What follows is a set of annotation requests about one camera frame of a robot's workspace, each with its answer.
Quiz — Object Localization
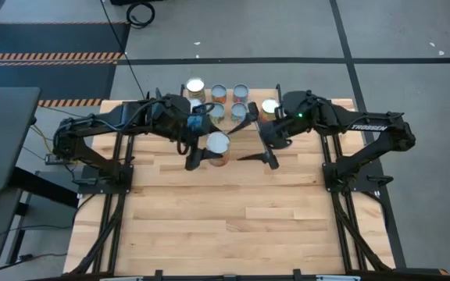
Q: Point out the teal can with orange slices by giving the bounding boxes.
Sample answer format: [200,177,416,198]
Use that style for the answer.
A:
[187,97,205,114]

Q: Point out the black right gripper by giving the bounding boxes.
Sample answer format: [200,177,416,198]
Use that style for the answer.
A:
[227,90,330,171]

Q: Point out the tan labelled can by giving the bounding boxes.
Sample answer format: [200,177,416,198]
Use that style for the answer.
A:
[259,97,280,123]

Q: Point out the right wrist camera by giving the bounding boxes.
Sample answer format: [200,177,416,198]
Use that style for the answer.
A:
[289,105,314,124]

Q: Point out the yellow cable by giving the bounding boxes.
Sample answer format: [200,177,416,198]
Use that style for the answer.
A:
[29,124,54,155]

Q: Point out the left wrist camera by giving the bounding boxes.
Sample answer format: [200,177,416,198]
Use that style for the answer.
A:
[187,112,205,133]

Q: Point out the pink and blue can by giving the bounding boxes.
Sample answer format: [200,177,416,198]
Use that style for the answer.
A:
[230,101,248,124]

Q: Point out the long black floor cable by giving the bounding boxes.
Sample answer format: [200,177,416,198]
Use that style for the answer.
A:
[99,0,150,101]

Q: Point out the carrots can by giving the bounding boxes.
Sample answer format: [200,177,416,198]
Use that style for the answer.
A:
[232,83,250,104]

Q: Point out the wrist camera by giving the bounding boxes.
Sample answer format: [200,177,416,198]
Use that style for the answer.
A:
[187,112,205,133]
[289,105,314,124]

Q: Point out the wooden shelf with black legs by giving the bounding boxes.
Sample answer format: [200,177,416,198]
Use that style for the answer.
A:
[180,84,288,148]

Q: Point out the black desk base frame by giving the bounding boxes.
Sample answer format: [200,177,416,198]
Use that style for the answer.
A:
[8,165,80,266]

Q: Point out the orange red can green stripes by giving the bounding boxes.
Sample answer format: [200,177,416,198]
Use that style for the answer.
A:
[205,130,232,168]

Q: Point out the black power adapter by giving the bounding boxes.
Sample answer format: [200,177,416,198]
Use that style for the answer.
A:
[45,152,78,165]

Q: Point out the grey desk top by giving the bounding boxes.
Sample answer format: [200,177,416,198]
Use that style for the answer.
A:
[0,86,41,192]

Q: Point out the coiled black cable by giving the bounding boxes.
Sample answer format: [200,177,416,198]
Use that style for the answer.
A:
[126,1,156,30]

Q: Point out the black aluminium table frame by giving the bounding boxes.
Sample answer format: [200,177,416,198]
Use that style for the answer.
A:
[62,99,448,281]

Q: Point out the peaches can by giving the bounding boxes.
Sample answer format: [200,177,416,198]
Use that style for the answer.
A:
[185,76,206,103]

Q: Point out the black mat with hazard stripes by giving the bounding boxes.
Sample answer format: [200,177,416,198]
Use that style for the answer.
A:
[0,21,132,108]

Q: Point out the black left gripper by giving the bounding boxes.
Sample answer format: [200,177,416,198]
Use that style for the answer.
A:
[150,93,224,172]

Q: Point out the green polka dot can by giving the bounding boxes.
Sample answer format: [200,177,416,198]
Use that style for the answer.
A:
[209,101,226,125]

